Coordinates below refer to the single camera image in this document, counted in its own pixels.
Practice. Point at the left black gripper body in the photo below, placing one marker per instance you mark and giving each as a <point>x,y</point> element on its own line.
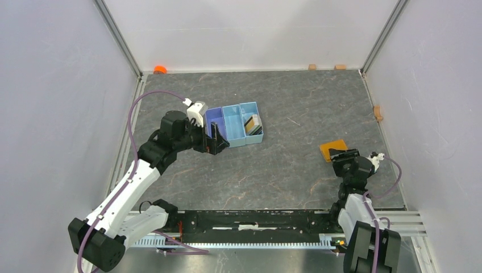
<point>198,137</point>

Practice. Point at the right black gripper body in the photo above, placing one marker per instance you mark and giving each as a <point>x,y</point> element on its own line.
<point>340,166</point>

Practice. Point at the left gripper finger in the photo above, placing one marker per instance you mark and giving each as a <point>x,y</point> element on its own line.
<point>215,133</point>
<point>214,146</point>

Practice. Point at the orange leather card holder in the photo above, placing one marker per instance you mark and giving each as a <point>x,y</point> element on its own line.
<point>335,145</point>

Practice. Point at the stack of credit cards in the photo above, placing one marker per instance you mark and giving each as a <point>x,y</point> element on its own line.
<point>253,125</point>

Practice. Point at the light blue bin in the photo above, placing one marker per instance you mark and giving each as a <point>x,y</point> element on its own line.
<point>235,133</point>
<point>247,110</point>

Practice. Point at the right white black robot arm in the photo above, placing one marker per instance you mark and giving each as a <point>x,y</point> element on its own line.
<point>371,244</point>

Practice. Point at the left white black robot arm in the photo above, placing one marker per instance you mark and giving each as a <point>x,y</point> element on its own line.
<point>103,237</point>

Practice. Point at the purple plastic bin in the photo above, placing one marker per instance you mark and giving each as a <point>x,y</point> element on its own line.
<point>215,115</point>

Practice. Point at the curved wooden piece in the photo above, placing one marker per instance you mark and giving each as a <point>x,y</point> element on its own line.
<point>377,113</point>

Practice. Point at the orange round cap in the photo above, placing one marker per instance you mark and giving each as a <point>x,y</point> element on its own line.
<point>159,69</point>

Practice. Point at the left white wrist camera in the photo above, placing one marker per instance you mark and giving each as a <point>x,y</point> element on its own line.
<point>196,113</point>

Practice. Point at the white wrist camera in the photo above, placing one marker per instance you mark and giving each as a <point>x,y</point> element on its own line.
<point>196,113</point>
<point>376,159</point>

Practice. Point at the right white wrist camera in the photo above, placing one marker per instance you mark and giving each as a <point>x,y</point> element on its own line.
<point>376,159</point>

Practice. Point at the white slotted cable duct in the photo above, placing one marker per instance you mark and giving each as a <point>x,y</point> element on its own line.
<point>157,241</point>

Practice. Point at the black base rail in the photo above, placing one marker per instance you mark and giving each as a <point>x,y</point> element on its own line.
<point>251,226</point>

